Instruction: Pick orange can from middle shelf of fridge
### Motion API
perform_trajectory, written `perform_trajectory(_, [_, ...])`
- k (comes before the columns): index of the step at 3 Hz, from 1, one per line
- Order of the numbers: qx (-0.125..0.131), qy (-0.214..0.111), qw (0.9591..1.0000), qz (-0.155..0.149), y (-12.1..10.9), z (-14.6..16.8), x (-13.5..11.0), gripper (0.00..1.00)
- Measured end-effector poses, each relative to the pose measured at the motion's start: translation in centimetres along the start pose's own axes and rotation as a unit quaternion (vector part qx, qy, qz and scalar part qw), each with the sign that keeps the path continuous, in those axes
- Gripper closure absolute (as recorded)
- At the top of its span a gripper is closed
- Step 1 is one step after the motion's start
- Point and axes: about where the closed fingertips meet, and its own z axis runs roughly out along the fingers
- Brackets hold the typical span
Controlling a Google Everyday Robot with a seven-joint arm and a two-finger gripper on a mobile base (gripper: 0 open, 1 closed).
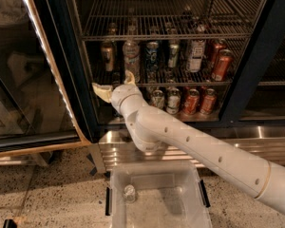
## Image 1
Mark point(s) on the middle wire shelf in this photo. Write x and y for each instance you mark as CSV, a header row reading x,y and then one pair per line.
x,y
164,76

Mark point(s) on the red can rear middle shelf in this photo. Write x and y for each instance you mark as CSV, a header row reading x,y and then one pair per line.
x,y
215,47

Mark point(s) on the red coke can left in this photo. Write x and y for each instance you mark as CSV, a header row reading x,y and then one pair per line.
x,y
191,102

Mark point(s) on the clear plastic bin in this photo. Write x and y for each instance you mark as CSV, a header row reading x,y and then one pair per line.
x,y
167,196

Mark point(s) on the stainless steel fridge base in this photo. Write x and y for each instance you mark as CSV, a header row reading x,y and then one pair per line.
x,y
116,147

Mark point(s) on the white labelled bottle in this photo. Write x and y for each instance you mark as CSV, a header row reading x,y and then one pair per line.
x,y
195,52

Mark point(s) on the clear plastic water bottle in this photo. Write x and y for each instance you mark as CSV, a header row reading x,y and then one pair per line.
x,y
131,56

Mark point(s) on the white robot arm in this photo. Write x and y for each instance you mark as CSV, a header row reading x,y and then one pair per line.
x,y
149,127

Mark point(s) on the small clear cup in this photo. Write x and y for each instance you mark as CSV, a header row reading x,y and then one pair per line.
x,y
129,193

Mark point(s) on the white green can right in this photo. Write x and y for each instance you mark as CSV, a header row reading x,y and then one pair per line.
x,y
173,100

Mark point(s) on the red can front middle shelf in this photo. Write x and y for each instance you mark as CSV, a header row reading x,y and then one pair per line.
x,y
224,60

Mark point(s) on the white green can left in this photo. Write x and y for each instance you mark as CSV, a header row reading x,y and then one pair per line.
x,y
157,99

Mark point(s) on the blue patterned can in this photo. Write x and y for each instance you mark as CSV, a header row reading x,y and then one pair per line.
x,y
151,55

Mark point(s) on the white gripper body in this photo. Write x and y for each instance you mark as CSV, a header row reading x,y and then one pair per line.
x,y
122,94

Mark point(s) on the green white slim can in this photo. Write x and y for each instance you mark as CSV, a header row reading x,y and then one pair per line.
x,y
174,49

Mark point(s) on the red coke can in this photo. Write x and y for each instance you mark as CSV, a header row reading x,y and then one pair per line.
x,y
191,102
208,101

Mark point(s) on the black bin handle right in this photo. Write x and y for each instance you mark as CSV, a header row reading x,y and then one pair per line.
x,y
204,195

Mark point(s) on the black bin handle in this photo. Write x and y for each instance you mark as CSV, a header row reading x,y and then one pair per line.
x,y
108,201
204,195

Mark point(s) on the glass fridge door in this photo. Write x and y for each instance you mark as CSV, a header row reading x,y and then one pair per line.
x,y
36,114

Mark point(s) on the red coke can right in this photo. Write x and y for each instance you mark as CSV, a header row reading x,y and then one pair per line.
x,y
208,101

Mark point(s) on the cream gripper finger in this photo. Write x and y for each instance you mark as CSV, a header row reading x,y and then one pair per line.
x,y
129,78
103,91

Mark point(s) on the wire shelf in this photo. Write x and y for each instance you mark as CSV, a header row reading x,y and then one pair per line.
x,y
164,76
166,19

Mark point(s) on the red can shelf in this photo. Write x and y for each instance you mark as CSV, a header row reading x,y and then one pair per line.
x,y
215,47
224,60

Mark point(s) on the upper wire shelf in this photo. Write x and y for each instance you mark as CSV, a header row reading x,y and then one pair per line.
x,y
166,19

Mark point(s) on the black bin handle left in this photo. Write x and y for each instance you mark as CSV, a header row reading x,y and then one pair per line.
x,y
108,201

